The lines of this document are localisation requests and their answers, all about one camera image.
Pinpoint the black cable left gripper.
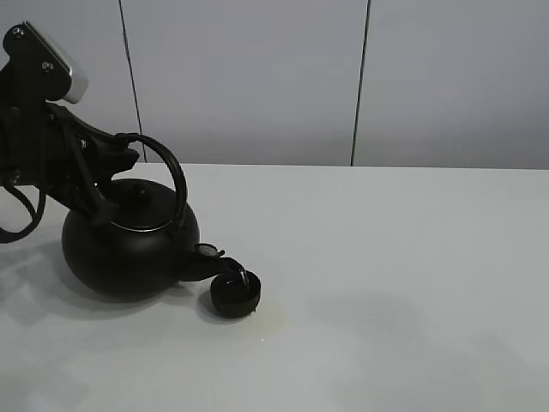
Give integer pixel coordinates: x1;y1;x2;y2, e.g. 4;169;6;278
0;171;48;245

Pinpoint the black teapot with handle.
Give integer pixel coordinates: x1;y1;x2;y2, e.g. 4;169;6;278
62;133;248;300

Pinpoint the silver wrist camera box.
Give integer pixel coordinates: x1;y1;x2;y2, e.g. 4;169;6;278
23;21;89;104

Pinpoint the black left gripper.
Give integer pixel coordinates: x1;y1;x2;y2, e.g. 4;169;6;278
1;25;139;226

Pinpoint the small black teacup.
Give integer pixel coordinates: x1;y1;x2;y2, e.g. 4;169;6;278
209;271;262;319

